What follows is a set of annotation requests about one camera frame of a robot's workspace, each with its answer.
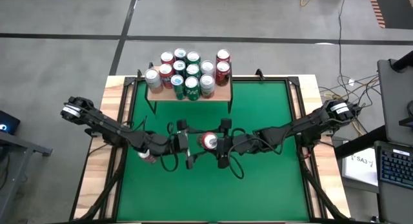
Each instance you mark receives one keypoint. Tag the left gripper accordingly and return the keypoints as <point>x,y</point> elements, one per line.
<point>180,143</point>

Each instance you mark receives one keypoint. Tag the wooden shelf platform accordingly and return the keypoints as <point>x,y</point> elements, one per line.
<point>226,94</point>

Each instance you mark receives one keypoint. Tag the grey laptop lit keyboard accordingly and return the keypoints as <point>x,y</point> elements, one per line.
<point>397,166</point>

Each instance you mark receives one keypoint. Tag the green Sprite can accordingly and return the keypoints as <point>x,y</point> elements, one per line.
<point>193,70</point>
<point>193,57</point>
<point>192,86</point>

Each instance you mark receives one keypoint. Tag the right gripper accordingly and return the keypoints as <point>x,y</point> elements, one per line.
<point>238,144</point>

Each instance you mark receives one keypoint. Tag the black stand bar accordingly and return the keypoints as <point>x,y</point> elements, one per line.
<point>358,142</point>

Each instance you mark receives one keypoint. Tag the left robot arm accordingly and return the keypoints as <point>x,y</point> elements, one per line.
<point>106,125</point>

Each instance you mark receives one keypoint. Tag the red Coca-Cola can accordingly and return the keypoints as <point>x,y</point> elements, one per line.
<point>223,72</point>
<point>223,55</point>
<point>149,159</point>

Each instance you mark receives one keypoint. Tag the white SA3 sign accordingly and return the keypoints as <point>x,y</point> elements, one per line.
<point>358,167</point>

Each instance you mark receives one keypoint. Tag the red-orange Fanta can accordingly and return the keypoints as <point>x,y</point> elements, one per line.
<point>166,71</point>
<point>167,57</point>
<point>209,140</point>

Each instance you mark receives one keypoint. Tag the silver green slim can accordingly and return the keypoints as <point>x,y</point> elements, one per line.
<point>177,85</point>

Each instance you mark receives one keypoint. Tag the white red can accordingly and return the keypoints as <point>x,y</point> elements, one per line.
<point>206,85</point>

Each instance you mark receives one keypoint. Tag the black computer tower blue lights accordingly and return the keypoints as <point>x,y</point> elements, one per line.
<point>8,120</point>

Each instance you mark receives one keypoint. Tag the black mat orange stripes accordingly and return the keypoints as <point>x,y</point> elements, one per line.
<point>397,7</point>

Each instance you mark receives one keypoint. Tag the silver grey can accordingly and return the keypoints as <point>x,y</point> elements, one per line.
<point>152,79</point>

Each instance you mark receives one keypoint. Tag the green table mat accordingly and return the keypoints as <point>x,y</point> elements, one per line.
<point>206,201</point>

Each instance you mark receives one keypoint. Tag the grey desk panel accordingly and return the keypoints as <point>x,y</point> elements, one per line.
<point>393,98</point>

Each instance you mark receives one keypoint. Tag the black clamp bracket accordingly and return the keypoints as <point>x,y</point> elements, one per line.
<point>139,73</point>
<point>259,74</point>

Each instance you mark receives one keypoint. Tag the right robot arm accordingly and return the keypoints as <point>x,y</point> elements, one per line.
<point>290,128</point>

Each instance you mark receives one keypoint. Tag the black table frame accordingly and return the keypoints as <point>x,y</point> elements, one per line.
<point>96,172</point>

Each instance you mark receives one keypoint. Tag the grey metal table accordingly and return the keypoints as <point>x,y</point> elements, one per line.
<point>32,148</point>

